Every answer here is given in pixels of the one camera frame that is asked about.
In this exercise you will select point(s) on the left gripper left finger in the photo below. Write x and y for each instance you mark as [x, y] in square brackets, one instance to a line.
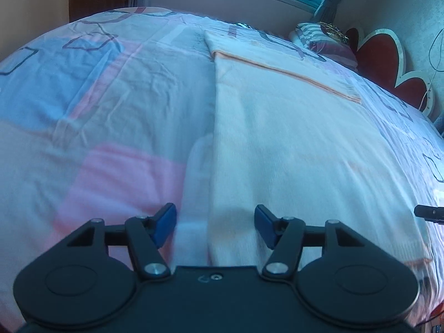
[145, 236]

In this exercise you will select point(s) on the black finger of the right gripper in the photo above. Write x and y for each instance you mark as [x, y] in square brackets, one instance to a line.
[429, 213]

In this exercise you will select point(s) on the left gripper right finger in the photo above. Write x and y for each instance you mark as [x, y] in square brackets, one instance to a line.
[284, 237]

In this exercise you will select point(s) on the cream knit sweater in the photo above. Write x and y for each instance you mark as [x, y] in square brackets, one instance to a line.
[288, 132]

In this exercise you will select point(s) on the pastel patterned bed quilt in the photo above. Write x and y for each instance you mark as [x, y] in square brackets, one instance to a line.
[99, 116]

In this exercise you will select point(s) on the red white bed headboard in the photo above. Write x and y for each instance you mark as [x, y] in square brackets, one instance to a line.
[381, 58]

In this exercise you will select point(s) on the striped pillow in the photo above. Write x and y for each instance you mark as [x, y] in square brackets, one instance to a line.
[309, 36]

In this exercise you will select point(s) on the gold patterned cloth on pillow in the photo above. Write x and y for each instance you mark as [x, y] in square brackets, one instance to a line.
[333, 32]

